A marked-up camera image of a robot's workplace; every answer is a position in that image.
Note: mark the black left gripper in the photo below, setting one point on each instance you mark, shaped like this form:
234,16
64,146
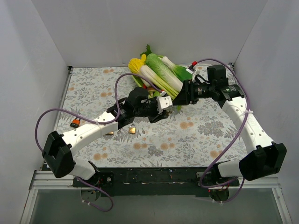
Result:
153,112

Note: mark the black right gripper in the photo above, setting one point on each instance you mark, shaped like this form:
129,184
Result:
187,93

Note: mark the small brass padlock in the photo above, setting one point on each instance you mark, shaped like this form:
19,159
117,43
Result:
132,129

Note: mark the orange black padlock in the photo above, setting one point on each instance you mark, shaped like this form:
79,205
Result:
75,123

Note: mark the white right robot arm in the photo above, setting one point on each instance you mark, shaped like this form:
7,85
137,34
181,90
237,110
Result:
264,156

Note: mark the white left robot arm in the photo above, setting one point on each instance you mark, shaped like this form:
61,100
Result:
59,149

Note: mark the brown mushroom toy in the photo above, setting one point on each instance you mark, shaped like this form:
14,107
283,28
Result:
151,91

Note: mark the green plastic tray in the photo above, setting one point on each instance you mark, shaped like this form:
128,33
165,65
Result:
142,83

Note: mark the floral patterned table mat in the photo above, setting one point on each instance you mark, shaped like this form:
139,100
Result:
193,135

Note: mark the napa cabbage toy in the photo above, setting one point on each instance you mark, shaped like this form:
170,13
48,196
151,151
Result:
156,64

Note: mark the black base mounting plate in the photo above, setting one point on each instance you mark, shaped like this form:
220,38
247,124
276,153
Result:
150,181

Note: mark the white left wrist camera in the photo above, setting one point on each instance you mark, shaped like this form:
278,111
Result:
163,102

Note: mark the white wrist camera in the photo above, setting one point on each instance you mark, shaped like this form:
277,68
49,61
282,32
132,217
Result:
163,102
192,70

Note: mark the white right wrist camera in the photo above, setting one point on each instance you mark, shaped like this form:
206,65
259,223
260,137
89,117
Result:
192,70

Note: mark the aluminium frame rail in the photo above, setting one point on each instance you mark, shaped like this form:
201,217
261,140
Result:
152,196

